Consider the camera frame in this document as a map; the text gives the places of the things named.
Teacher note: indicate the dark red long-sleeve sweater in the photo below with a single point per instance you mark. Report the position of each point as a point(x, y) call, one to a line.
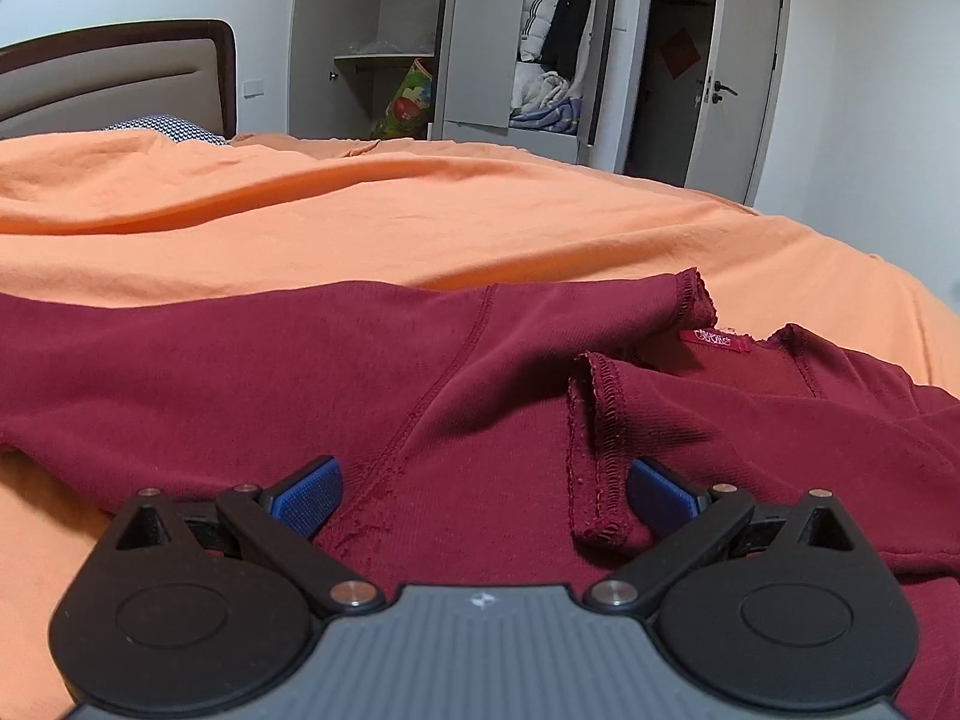
point(485, 435)

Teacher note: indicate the blue striped folded cloth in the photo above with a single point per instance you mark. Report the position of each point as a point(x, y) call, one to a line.
point(562, 117)

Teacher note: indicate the white wall socket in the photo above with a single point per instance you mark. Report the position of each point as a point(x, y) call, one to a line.
point(252, 89)

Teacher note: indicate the orange bed cover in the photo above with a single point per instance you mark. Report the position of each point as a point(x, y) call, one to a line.
point(125, 220)

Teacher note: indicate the grey room door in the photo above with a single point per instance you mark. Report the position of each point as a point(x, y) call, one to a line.
point(738, 100)

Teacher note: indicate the pile of white clothes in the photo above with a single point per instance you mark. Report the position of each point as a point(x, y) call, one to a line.
point(535, 88)

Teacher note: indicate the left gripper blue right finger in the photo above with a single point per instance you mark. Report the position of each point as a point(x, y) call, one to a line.
point(694, 525)

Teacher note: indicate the colourful green red bag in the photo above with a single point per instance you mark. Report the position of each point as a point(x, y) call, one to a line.
point(408, 111)

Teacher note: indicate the dark hanging garment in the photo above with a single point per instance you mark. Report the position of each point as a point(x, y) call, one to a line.
point(561, 49)

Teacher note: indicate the brown padded bed headboard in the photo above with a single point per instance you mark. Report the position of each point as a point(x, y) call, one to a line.
point(94, 77)

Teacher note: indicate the grey built-in wardrobe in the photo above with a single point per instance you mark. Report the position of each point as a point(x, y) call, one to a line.
point(347, 55)

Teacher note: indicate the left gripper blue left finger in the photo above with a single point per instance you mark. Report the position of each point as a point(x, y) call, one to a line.
point(275, 528)

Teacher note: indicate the blue checkered pillow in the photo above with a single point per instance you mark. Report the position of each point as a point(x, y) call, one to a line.
point(173, 128)

